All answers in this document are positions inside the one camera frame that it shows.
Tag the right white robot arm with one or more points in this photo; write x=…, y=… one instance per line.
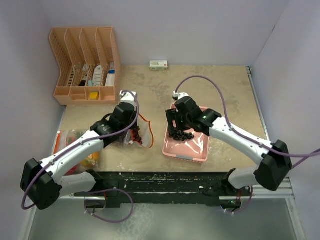
x=272, y=163

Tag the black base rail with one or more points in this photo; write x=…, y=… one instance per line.
x=204, y=188

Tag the white bottle in organizer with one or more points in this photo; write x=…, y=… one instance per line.
x=97, y=76

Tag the peach plastic file organizer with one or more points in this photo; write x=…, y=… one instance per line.
x=78, y=50

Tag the dark black grape bunch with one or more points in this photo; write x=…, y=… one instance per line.
x=181, y=136

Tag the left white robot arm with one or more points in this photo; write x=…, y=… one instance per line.
x=43, y=182

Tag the blue white box in organizer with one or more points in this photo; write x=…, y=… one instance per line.
x=111, y=75

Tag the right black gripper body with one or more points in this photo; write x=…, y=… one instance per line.
x=183, y=122

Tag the yellow block in organizer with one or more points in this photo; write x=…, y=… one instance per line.
x=94, y=96

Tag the red purple grape bunch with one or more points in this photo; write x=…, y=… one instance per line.
x=133, y=136

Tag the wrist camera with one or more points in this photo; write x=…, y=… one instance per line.
x=128, y=96
x=179, y=95

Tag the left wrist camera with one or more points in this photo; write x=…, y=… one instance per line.
x=128, y=96

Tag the small green white box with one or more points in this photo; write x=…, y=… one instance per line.
x=158, y=65

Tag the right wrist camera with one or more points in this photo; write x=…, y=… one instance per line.
x=179, y=95

